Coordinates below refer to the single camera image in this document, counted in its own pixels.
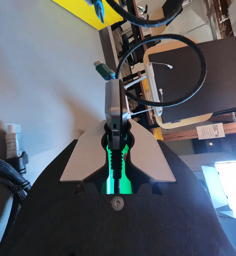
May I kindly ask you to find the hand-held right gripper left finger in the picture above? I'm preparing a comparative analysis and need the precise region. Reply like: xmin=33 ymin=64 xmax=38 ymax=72
xmin=59 ymin=120 xmax=109 ymax=183

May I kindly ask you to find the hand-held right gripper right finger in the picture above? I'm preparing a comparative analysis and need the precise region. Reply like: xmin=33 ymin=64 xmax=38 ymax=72
xmin=125 ymin=118 xmax=177 ymax=183

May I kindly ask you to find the black hub cable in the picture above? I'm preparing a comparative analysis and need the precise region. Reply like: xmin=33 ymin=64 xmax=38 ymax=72
xmin=0 ymin=124 xmax=125 ymax=242

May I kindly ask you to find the green plastic bin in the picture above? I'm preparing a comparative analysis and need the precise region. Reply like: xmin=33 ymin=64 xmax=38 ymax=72
xmin=101 ymin=134 xmax=133 ymax=194

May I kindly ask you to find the black braided hdmi cable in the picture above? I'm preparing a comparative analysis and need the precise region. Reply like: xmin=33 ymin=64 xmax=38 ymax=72
xmin=93 ymin=34 xmax=207 ymax=107
xmin=84 ymin=0 xmax=183 ymax=28

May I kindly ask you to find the yellow plastic bin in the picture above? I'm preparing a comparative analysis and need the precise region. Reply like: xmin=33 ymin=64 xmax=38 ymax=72
xmin=52 ymin=0 xmax=124 ymax=31

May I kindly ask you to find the white paper sign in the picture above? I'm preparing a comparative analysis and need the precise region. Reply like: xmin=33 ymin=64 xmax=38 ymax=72
xmin=196 ymin=123 xmax=226 ymax=140

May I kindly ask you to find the white desk stand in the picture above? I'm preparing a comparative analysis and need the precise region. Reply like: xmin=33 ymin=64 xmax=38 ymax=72
xmin=124 ymin=62 xmax=164 ymax=129

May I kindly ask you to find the bright window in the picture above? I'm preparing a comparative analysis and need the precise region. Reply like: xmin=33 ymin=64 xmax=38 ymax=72
xmin=202 ymin=160 xmax=236 ymax=223

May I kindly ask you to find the black office chair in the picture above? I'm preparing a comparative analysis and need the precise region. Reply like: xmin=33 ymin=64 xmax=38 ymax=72
xmin=121 ymin=34 xmax=131 ymax=58

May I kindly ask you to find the wooden chair with black back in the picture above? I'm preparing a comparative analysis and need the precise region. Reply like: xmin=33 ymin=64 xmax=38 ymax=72
xmin=150 ymin=0 xmax=190 ymax=37

